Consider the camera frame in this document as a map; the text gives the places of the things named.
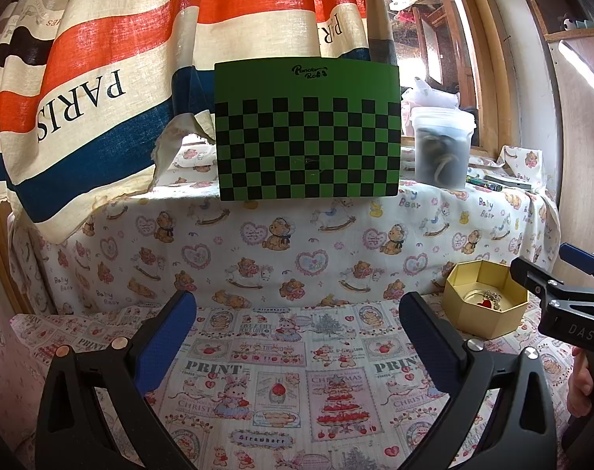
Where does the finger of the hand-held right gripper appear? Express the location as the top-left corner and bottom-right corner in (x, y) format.
(558, 242), (594, 287)
(509, 257), (594, 305)

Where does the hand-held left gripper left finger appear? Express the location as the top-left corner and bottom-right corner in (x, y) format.
(34, 290), (200, 470)

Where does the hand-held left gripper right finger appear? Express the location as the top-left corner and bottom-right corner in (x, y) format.
(398, 291), (557, 470)

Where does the gold chain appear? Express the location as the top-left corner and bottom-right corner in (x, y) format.
(483, 291), (511, 312)

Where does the yellow octagonal box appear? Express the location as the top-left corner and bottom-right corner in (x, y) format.
(442, 260), (529, 340)

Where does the person's right hand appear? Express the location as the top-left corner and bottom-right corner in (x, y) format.
(566, 345), (594, 410)

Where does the grey flat case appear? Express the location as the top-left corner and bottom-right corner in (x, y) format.
(484, 172), (534, 191)

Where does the wooden panel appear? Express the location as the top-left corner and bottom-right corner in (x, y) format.
(528, 0), (594, 266)

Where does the green pen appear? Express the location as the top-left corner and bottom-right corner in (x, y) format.
(466, 176), (504, 193)

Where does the red printed patchwork cloth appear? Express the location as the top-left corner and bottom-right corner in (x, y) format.
(8, 298), (580, 470)

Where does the translucent plastic container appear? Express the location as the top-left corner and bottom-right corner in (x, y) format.
(410, 106), (476, 190)

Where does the bear printed cloth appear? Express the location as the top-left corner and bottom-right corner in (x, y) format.
(10, 130), (563, 315)

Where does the green black checkered board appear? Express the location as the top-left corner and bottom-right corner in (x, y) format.
(213, 57), (402, 202)

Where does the striped curtain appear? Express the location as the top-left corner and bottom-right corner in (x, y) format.
(0, 0), (398, 246)

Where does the wooden window frame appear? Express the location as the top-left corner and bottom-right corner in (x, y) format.
(444, 0), (524, 155)

